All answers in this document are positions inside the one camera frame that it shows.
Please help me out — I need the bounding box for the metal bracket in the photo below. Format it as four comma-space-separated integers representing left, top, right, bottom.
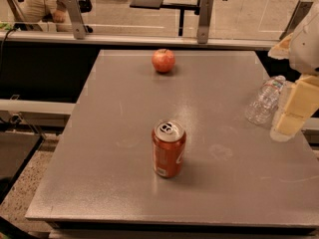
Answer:
64, 0, 87, 39
196, 0, 213, 44

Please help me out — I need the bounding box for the black cable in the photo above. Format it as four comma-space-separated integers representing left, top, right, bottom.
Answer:
0, 27, 18, 78

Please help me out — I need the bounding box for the seated person in background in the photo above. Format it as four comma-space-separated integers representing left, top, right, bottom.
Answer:
21, 0, 70, 23

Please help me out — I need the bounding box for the red coke can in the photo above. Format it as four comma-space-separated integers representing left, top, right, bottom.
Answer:
152, 119, 186, 178

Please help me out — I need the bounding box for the metal bracket middle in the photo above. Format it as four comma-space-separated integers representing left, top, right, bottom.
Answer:
196, 0, 213, 44

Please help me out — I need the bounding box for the red apple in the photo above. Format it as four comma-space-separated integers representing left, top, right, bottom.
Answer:
152, 49, 175, 73

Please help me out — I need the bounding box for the metal bracket left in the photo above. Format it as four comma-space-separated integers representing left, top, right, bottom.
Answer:
64, 0, 87, 39

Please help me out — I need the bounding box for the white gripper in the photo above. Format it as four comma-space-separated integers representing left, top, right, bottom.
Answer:
268, 3, 319, 142

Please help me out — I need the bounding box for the clear plastic water bottle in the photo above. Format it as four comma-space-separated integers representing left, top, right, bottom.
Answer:
245, 76, 286, 124

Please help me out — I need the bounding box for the black side table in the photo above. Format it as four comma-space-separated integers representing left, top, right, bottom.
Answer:
0, 132, 42, 203

